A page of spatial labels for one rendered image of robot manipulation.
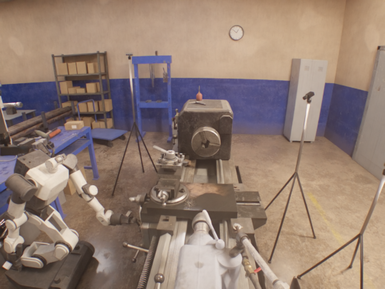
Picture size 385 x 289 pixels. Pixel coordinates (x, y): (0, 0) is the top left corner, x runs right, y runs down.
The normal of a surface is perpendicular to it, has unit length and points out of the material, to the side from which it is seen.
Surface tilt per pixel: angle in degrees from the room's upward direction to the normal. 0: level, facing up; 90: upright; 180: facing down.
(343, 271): 0
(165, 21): 90
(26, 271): 0
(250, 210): 0
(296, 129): 90
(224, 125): 90
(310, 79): 90
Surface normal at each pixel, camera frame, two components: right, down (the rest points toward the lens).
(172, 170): -0.11, 0.37
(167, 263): 0.00, -0.93
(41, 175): 0.54, -0.78
